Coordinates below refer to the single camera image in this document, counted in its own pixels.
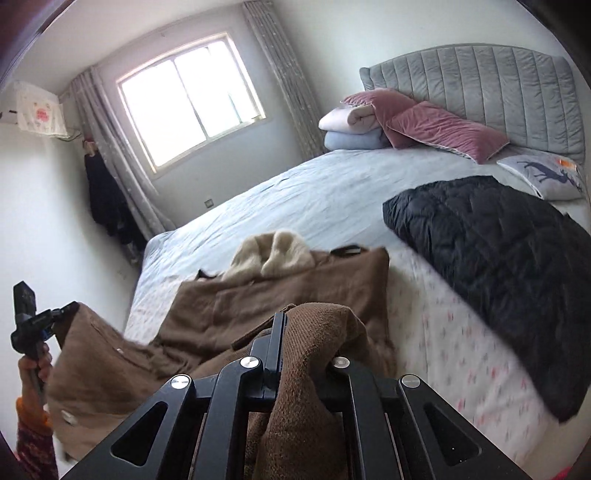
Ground white folded blanket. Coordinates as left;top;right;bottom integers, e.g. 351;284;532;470
318;104;382;138

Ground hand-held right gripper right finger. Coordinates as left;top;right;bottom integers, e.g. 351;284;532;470
318;355;529;480

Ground person's left hand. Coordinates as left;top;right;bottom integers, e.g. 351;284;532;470
17;344;54;398

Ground black quilted blanket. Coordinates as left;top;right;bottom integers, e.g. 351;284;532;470
382;175;591;423

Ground brown coat with fur hood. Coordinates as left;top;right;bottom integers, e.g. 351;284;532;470
46;231;400;480

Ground grey patterned curtain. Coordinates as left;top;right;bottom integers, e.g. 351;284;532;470
69;67;178;241
242;0;326;162

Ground air conditioner with white cover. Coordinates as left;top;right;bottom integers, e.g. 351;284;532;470
0;80;70;139

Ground small pink velvet pillow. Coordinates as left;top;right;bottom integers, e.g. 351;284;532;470
341;90;416;121

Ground large pink velvet pillow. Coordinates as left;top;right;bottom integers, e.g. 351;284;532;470
385;100;511;165

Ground light blue folded blanket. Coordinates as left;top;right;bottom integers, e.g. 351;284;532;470
323;130;392;152

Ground grey padded headboard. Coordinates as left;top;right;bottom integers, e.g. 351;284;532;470
359;44;587;164

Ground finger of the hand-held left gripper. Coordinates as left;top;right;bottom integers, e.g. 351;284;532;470
32;301;80;340

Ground window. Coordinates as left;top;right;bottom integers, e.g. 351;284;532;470
115;31;267;180

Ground dark hanging clothes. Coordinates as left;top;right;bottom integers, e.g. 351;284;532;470
83;138;148;266

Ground bed with light sheet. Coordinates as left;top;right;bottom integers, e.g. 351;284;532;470
124;145;591;480

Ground deer print pillow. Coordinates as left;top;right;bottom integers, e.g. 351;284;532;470
496;154;586;201

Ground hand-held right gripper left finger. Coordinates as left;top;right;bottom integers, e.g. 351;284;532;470
60;311;289;480

